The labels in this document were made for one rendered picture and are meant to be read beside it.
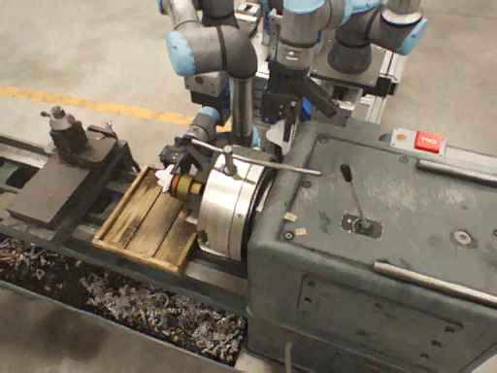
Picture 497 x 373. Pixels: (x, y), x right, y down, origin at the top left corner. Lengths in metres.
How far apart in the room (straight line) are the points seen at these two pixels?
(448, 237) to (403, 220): 0.10
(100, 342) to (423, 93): 2.73
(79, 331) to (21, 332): 0.27
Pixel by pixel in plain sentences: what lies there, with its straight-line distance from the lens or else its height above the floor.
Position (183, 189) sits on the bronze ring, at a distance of 1.21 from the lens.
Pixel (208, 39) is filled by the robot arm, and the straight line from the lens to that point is 1.18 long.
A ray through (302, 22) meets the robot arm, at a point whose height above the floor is 1.61.
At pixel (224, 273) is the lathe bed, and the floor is 0.86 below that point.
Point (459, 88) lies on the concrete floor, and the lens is 3.66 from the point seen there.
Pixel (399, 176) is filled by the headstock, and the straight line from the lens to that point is 1.10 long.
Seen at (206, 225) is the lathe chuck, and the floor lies 1.15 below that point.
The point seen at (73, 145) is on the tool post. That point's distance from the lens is 1.51.
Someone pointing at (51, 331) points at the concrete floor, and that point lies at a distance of 2.39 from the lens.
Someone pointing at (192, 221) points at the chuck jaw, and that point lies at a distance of 1.13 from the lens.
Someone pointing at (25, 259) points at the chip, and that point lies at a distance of 1.94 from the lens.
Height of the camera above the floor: 2.04
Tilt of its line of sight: 52 degrees down
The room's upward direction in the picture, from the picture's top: 1 degrees counter-clockwise
